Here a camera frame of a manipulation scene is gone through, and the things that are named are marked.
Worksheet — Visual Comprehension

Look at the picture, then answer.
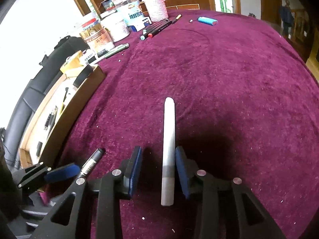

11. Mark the white plastic tub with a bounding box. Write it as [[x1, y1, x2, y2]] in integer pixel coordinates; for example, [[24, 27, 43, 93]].
[[100, 12, 130, 42]]

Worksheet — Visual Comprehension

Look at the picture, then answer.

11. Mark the white tube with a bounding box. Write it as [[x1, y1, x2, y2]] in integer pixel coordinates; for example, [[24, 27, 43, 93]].
[[161, 97, 176, 207]]

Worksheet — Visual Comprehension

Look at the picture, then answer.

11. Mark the black electrical tape roll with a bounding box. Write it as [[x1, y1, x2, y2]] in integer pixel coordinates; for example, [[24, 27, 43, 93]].
[[73, 65, 94, 88]]

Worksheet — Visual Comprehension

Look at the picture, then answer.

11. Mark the black sofa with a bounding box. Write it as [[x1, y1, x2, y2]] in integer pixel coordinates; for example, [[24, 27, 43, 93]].
[[3, 36, 89, 170]]

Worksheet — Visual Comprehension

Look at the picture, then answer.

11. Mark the cardboard tray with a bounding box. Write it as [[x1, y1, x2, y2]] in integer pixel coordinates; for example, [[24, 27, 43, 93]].
[[18, 65, 105, 168]]

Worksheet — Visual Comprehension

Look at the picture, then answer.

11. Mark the blue snack bag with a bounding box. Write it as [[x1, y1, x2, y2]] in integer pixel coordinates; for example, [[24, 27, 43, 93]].
[[116, 1, 144, 26]]

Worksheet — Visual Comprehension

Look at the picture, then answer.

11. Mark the red lid plastic jar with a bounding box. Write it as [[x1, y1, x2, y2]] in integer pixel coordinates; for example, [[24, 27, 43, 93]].
[[80, 18, 102, 39]]

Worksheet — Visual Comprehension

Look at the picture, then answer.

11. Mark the bundle of black markers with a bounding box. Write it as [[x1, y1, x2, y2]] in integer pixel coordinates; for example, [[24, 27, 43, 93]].
[[140, 20, 172, 40]]

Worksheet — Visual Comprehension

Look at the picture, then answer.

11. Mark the blue lighter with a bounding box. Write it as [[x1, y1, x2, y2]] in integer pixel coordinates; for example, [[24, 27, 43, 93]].
[[197, 17, 218, 26]]

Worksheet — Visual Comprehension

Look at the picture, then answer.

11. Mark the pink woven basket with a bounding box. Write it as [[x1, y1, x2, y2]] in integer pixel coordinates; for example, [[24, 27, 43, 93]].
[[143, 0, 168, 22]]

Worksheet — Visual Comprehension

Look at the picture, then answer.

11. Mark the black fountain pen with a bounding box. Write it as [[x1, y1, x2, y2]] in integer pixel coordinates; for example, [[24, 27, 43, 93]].
[[77, 148, 105, 179]]

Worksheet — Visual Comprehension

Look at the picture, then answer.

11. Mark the blue white small box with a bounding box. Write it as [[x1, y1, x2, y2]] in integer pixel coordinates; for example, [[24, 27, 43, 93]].
[[129, 17, 152, 32]]

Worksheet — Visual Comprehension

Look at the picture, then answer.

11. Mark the glass jar copper label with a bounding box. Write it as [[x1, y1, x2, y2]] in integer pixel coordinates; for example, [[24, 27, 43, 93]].
[[85, 28, 115, 53]]

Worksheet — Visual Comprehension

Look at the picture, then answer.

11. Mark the yellow packing tape roll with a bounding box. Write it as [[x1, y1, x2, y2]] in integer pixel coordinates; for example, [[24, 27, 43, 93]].
[[60, 50, 83, 74]]

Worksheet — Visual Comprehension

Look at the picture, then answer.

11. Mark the green pocket knife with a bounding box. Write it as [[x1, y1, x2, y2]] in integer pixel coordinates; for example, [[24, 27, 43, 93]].
[[103, 43, 130, 58]]

